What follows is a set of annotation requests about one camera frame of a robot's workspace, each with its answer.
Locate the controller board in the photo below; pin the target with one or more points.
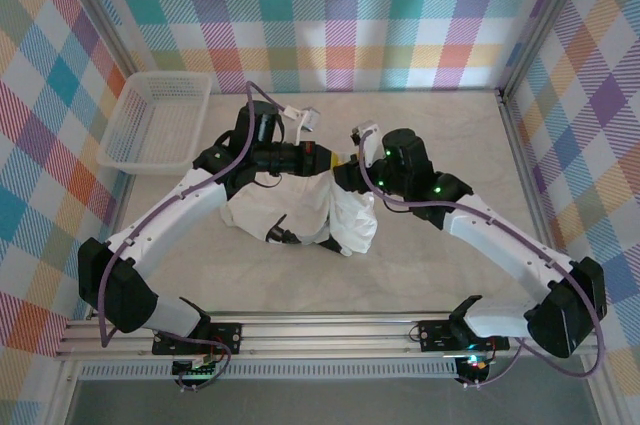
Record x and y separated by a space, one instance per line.
192 370
475 366

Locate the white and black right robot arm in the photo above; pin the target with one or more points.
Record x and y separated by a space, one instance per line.
505 240

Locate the aluminium frame post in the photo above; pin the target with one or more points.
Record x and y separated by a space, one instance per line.
97 10
545 20

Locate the aluminium right table side rail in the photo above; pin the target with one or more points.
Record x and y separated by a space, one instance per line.
525 170

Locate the aluminium right frame post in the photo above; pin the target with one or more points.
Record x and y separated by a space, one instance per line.
545 20

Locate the right controller board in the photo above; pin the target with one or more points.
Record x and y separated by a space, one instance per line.
475 366

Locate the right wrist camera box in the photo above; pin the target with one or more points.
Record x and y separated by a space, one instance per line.
364 131

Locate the left controller board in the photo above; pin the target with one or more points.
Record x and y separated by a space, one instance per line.
192 370

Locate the white t-shirt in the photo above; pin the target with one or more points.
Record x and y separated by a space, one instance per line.
355 225

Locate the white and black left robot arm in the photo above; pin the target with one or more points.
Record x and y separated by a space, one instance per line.
165 220

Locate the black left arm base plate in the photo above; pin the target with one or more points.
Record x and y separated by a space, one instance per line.
172 342

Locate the aluminium left frame post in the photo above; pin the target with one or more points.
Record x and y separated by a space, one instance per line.
97 10

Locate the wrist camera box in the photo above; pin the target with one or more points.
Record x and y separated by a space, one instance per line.
311 118
364 131

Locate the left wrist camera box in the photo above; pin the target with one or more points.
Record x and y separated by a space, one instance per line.
311 118

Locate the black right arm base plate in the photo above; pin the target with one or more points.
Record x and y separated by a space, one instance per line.
437 335

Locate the white plastic mesh basket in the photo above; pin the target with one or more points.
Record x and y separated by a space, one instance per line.
197 100

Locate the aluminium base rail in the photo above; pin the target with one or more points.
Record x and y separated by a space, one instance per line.
325 335

